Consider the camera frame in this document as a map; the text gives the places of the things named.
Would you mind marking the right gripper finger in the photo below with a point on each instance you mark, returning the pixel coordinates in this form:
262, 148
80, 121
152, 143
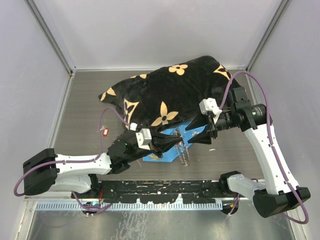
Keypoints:
201, 138
199, 120

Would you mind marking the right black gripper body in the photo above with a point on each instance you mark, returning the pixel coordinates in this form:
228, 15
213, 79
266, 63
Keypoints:
213, 126

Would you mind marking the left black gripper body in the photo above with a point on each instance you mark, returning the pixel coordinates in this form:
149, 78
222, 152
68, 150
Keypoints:
159, 153

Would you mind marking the large metal keyring with rings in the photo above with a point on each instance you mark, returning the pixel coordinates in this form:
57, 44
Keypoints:
182, 149

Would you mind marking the red key tag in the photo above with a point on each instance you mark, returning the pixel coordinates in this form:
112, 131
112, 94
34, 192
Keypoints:
103, 131

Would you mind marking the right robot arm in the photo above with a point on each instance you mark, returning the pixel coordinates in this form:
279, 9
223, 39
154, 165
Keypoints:
280, 192

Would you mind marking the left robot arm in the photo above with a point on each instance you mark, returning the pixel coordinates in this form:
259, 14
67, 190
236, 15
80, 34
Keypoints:
48, 171

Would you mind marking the blue cartoon print cloth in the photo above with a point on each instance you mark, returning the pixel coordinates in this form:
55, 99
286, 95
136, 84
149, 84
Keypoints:
171, 155

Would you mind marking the black floral plush pillow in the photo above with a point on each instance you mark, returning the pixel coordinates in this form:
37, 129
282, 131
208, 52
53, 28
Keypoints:
168, 96

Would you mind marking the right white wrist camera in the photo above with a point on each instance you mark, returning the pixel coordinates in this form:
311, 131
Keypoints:
209, 106

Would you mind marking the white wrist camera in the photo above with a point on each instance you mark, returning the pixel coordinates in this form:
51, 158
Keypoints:
144, 138
209, 106

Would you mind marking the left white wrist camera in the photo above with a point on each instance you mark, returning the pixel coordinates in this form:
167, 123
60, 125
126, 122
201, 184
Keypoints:
144, 138

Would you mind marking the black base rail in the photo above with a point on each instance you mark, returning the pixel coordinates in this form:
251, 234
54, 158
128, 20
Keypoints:
157, 191

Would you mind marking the white slotted cable duct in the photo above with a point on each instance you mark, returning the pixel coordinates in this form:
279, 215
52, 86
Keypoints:
150, 206

